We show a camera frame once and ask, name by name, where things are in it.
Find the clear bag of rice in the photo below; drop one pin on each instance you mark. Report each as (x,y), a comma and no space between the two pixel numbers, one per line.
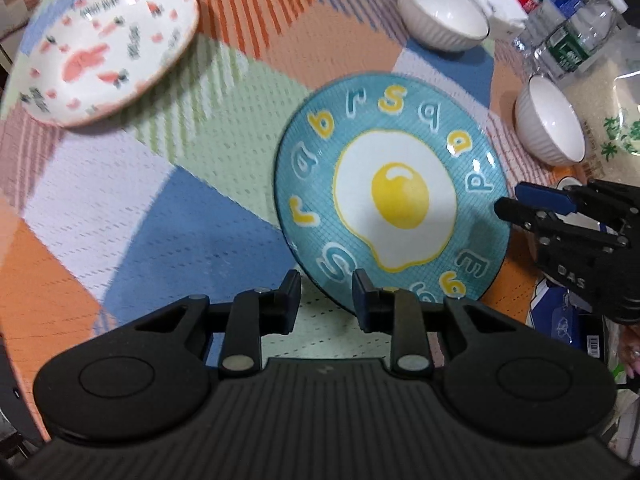
(605,105)

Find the water bottle blue label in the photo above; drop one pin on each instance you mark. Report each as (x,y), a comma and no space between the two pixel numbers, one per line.
(565,0)

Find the water bottle green label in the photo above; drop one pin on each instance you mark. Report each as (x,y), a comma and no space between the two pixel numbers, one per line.
(575,40)

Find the blue white cartoon packet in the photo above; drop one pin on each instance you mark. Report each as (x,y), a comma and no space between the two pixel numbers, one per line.
(560,320)

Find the white tissue pack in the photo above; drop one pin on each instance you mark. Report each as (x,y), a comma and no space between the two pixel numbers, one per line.
(500,10)

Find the person's right hand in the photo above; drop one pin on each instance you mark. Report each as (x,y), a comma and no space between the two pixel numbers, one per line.
(633,355)

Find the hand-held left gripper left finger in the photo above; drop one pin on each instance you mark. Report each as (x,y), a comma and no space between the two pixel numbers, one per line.
(294,310)

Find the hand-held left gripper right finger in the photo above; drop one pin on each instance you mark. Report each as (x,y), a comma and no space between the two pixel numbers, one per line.
(360,305)

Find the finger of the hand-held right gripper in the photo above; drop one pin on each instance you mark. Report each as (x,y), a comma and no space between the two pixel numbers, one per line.
(542,195)
(520,215)

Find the blue fried egg plate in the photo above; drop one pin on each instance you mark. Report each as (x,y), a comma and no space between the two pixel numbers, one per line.
(395,195)

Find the white bowl dark rim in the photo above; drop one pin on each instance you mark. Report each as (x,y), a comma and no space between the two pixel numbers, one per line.
(547,120)
(440,10)

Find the white plate pink bear print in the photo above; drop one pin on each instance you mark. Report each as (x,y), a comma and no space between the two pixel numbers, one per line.
(100,60)

